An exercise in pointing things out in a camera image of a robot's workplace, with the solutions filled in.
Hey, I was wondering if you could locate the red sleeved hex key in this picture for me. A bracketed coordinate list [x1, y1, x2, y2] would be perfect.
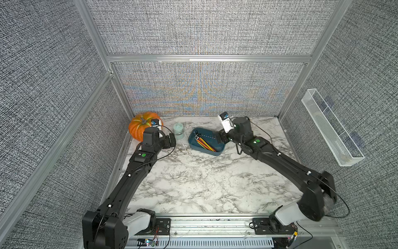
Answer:
[197, 136, 218, 153]

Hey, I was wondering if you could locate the yellow sleeved hex key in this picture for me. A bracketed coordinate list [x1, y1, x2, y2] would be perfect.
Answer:
[205, 141, 216, 152]

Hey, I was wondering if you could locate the long black hex key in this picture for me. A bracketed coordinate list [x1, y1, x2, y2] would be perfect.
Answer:
[194, 132, 205, 144]

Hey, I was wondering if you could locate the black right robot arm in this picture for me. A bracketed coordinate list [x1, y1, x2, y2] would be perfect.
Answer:
[218, 112, 337, 233]

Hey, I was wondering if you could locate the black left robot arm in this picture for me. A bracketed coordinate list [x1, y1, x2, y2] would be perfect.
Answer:
[82, 127, 176, 249]

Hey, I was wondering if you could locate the teal storage box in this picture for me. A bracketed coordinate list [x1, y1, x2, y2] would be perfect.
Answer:
[188, 127, 225, 156]

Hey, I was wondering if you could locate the mint green lidded jar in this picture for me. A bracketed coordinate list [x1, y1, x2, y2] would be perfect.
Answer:
[173, 122, 185, 140]

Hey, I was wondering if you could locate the orange pumpkin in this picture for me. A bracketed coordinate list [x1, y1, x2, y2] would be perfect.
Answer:
[128, 112, 163, 142]

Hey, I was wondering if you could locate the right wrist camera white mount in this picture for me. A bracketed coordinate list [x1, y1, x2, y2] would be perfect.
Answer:
[218, 112, 234, 133]

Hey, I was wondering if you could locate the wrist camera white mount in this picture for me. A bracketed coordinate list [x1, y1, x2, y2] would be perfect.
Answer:
[151, 118, 163, 130]
[218, 112, 234, 133]

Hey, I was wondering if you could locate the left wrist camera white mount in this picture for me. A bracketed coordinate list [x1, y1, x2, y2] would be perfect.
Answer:
[151, 118, 163, 130]

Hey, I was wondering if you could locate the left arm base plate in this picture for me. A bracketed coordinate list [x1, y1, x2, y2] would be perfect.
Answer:
[136, 218, 171, 236]

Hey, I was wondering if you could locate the aluminium front rail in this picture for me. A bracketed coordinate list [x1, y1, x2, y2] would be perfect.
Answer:
[131, 214, 343, 240]

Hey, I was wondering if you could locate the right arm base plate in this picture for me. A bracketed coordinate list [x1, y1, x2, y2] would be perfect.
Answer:
[252, 217, 297, 235]

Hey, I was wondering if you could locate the white slotted cable duct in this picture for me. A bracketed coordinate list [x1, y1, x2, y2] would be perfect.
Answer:
[124, 238, 275, 249]

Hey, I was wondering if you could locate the clear acrylic wall shelf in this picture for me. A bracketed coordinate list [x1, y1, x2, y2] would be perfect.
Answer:
[301, 89, 365, 167]

